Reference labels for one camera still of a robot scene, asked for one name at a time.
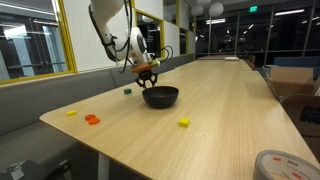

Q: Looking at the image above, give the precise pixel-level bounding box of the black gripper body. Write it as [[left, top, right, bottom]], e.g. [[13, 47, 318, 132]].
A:
[[139, 69, 155, 81]]

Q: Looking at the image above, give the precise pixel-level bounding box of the black bowl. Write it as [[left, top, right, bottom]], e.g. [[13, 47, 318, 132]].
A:
[[141, 85, 180, 110]]

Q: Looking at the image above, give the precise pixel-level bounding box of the small yellow framed window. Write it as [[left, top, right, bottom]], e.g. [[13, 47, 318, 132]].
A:
[[133, 8, 166, 60]]

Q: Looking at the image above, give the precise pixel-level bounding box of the yellow wooden cube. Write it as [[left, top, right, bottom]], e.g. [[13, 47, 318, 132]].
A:
[[178, 117, 191, 128]]

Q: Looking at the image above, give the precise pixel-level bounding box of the light wooden table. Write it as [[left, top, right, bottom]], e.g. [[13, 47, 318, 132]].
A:
[[181, 58, 253, 72]]

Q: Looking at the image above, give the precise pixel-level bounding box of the brown leather chair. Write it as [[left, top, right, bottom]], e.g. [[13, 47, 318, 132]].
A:
[[246, 54, 257, 69]]

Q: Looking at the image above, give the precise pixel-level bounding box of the large yellow framed window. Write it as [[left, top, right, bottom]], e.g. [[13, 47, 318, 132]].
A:
[[0, 0, 79, 86]]

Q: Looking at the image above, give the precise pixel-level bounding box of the open cardboard box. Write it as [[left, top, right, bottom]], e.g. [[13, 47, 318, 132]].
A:
[[264, 65, 320, 101]]

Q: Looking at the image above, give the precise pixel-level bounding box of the blue lounge sofa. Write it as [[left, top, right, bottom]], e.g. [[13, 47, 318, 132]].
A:
[[273, 55, 320, 79]]

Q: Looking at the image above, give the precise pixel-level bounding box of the cardboard box with print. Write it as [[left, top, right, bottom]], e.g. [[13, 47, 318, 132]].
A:
[[279, 92, 320, 138]]

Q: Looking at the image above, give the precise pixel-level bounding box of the fluorescent ceiling light strip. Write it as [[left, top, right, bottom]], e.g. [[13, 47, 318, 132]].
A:
[[274, 8, 306, 17]]

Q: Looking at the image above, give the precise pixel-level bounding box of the orange wooden ring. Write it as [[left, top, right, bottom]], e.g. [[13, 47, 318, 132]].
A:
[[87, 117, 101, 126]]

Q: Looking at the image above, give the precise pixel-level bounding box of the grey duct tape roll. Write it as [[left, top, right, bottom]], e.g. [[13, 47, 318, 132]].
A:
[[253, 149, 320, 180]]

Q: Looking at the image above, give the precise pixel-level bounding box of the black camera stand base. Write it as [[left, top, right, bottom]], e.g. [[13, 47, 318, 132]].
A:
[[0, 159, 73, 180]]

